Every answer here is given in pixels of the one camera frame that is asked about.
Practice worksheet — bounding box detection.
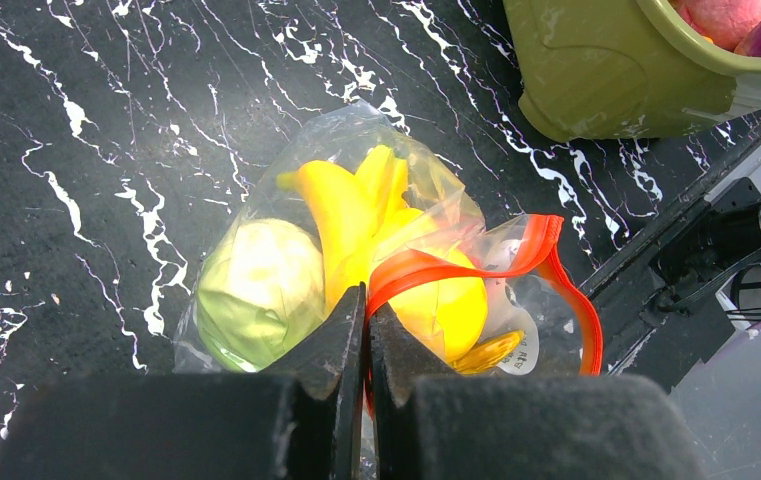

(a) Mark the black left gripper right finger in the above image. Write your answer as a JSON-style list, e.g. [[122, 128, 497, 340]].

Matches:
[[367, 306, 704, 479]]

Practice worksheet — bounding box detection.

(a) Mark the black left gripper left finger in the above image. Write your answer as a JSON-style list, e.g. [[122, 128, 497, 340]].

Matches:
[[0, 286, 365, 479]]

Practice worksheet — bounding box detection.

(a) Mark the green toy cabbage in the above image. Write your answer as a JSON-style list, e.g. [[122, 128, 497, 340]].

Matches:
[[194, 218, 325, 373]]

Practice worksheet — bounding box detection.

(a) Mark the clear zip bag orange zipper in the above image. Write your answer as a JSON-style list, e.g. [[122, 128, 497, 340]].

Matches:
[[174, 101, 604, 376]]

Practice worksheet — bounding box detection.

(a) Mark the yellow toy banana bunch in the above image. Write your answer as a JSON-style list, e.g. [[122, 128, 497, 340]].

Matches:
[[276, 145, 423, 312]]

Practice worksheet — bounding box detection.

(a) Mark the olive green plastic bin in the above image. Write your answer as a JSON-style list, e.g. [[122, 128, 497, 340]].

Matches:
[[504, 0, 761, 142]]

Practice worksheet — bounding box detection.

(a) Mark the light pink toy peach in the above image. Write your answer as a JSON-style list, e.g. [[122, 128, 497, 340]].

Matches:
[[671, 0, 761, 51]]

